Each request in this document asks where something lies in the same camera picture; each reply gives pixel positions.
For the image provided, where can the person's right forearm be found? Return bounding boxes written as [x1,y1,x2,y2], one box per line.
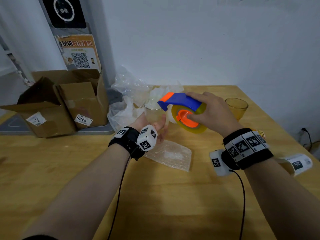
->
[244,157,320,240]

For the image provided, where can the orange striped packet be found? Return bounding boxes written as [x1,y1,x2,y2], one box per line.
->
[251,129,268,141]

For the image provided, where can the open cardboard box dark inside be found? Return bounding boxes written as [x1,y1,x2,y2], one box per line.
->
[0,77,77,138]

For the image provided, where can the orange poster with code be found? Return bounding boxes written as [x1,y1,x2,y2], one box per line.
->
[55,34,102,73]

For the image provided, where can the clear drinking glass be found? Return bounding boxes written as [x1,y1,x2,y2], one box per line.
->
[144,107,167,126]

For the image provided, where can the person's left forearm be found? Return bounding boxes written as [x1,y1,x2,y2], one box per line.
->
[21,143,131,240]

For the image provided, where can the person's right hand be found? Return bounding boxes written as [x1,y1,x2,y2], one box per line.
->
[186,91,245,138]

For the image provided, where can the crumpled clear plastic bags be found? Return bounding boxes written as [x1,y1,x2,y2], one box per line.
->
[107,65,185,132]

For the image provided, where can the black wall plug cable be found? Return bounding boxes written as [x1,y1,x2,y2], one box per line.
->
[301,127,320,152]

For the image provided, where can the white paper label roll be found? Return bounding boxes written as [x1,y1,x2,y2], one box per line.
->
[276,153,313,177]

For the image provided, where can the blue orange tape dispenser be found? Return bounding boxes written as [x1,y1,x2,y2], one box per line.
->
[157,92,208,134]

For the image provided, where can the black wrist strap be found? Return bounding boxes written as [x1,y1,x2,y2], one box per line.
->
[108,126,146,162]

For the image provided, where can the black wrist strap marker tags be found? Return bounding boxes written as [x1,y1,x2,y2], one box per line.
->
[221,128,274,171]

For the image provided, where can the amber glass cup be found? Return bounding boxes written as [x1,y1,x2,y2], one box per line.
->
[225,97,249,122]

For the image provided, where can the thin black cable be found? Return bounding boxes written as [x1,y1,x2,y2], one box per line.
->
[230,169,246,240]
[107,147,137,240]

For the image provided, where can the bubble wrap sheet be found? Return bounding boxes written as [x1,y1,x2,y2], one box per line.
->
[143,140,192,172]

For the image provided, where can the white marker cube tracker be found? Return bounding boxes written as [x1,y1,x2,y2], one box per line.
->
[136,124,158,152]

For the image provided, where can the grey standing kiosk machine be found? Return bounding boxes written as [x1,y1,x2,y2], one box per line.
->
[37,0,123,103]

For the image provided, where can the person's left hand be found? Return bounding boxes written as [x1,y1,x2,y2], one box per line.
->
[129,112,167,145]

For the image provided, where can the open cardboard box white label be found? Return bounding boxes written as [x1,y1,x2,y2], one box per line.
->
[32,69,109,130]

